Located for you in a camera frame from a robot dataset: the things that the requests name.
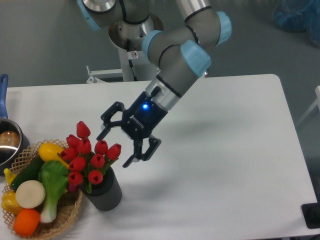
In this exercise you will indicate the blue handled saucepan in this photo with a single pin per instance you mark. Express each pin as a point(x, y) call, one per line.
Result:
point(12, 139)

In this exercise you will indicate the red tulip bouquet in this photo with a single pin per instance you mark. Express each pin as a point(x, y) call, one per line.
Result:
point(88, 165)

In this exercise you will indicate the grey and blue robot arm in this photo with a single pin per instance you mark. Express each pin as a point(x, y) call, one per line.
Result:
point(180, 59)

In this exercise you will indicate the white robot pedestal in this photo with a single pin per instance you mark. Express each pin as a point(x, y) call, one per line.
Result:
point(130, 57)

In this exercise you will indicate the white frame at right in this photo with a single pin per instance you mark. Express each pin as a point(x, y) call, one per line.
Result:
point(310, 112)

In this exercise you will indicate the dark grey ribbed vase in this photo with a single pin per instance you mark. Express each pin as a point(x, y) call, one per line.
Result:
point(106, 195)

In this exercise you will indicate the orange fruit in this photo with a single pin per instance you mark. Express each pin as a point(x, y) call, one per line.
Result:
point(26, 222)

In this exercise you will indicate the cream round disc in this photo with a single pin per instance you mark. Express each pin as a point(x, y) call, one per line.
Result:
point(30, 194)

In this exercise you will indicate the yellow banana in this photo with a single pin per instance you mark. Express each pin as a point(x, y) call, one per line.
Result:
point(9, 176)

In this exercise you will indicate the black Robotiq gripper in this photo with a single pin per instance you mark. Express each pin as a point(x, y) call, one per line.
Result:
point(138, 122)

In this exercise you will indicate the black device at table edge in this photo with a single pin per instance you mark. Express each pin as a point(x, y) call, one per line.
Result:
point(311, 214)

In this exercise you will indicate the red radish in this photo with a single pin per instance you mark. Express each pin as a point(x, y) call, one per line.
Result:
point(72, 188)

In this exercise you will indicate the dark green cucumber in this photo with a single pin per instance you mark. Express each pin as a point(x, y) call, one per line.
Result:
point(30, 172)

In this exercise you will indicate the yellow squash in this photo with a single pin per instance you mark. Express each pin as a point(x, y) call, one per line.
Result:
point(51, 152)

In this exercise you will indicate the blue plastic bag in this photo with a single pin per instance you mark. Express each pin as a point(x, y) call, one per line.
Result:
point(299, 16)

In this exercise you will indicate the woven wicker basket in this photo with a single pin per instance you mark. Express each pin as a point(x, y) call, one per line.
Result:
point(67, 208)

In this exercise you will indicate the green bok choy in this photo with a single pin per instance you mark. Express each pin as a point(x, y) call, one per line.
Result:
point(53, 175)

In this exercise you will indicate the yellow bell pepper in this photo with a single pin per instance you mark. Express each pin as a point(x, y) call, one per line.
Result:
point(9, 203)

